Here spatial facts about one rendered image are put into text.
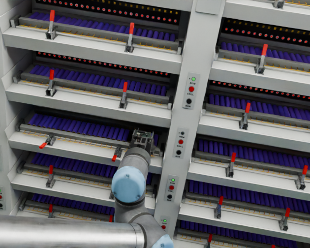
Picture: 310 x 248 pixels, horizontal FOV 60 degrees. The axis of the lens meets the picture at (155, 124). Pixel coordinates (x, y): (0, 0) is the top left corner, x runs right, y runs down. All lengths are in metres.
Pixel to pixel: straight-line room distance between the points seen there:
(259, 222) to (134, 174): 0.66
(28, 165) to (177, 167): 0.64
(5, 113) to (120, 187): 0.57
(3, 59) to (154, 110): 0.55
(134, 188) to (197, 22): 0.53
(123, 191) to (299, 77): 0.67
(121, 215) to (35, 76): 0.61
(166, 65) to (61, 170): 0.64
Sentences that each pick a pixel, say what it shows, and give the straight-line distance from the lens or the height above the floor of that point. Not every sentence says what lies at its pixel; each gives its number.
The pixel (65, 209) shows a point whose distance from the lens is 1.34.
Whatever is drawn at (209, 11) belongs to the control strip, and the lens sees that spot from 0.89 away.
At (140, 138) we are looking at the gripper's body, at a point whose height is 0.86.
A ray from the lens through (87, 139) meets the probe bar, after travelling 1.09.
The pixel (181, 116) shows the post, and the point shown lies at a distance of 0.95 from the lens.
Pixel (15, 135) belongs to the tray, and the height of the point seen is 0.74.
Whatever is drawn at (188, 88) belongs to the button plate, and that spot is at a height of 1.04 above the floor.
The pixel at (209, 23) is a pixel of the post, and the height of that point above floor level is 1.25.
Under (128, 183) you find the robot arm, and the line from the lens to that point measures 0.75.
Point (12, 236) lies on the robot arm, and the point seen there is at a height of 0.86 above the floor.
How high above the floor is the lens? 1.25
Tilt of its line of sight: 21 degrees down
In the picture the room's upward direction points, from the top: 9 degrees clockwise
